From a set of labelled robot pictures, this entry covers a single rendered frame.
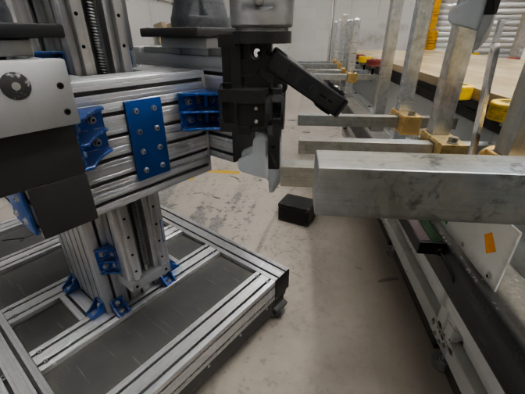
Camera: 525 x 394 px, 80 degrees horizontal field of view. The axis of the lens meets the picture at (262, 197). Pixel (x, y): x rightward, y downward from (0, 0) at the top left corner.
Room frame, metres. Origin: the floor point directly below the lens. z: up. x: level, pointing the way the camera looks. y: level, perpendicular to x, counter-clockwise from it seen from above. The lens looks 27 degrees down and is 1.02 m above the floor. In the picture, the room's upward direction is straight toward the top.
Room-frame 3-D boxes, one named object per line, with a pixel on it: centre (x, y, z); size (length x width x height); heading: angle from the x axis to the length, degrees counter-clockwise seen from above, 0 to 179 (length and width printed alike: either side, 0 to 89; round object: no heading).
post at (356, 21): (1.92, -0.50, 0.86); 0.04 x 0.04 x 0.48; 85
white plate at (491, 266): (0.46, -0.34, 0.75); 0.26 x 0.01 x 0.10; 175
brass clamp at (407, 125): (0.91, -0.41, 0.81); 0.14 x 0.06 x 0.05; 175
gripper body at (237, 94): (0.43, 0.01, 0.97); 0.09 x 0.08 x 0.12; 85
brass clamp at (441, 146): (0.66, -0.38, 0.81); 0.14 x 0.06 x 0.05; 175
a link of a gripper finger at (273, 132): (0.40, -0.01, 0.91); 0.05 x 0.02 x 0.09; 175
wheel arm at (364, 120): (0.90, -0.32, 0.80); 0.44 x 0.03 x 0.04; 85
